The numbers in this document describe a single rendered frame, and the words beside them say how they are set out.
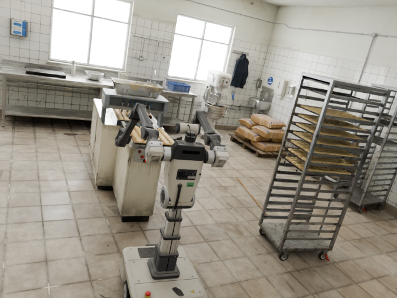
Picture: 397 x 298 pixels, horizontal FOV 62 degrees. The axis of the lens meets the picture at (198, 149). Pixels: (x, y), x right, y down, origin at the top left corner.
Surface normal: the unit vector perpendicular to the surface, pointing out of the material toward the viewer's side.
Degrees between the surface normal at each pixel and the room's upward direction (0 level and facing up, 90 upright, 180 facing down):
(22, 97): 90
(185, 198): 90
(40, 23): 90
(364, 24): 90
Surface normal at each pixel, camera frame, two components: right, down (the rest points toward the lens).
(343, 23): -0.88, -0.03
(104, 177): 0.35, 0.36
